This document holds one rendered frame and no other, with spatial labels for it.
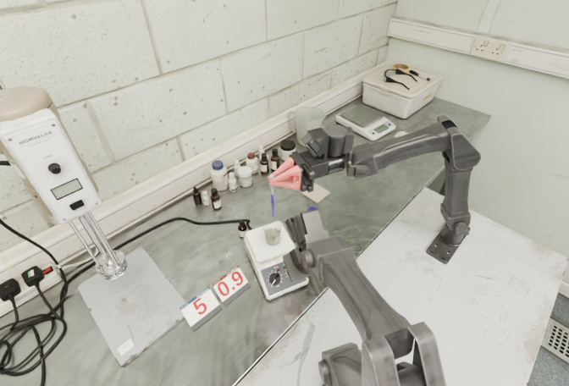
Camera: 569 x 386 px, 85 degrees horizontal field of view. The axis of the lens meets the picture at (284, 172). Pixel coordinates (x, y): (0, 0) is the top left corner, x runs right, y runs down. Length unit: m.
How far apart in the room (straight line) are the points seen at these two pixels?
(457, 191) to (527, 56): 1.02
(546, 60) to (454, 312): 1.24
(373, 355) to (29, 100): 0.61
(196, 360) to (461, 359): 0.65
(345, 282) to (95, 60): 0.82
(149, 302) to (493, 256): 1.05
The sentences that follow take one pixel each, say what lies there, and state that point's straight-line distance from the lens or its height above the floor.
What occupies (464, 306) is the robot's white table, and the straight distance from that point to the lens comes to 1.07.
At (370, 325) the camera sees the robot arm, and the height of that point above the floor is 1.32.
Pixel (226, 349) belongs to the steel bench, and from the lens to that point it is 0.91.
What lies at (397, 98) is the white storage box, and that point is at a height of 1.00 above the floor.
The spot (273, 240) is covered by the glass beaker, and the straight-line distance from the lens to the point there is 0.92.
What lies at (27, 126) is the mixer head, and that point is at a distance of 0.60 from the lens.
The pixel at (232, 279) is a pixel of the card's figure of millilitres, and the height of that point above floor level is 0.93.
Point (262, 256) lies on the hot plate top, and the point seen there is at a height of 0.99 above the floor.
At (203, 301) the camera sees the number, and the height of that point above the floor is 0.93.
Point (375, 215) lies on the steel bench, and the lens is 1.18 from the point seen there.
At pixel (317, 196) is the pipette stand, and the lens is 1.20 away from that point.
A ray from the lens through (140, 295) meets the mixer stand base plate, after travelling 1.03.
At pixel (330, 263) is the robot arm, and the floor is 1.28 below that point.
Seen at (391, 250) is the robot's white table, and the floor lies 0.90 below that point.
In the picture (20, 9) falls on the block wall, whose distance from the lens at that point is 0.95.
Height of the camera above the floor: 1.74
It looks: 40 degrees down
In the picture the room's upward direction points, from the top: straight up
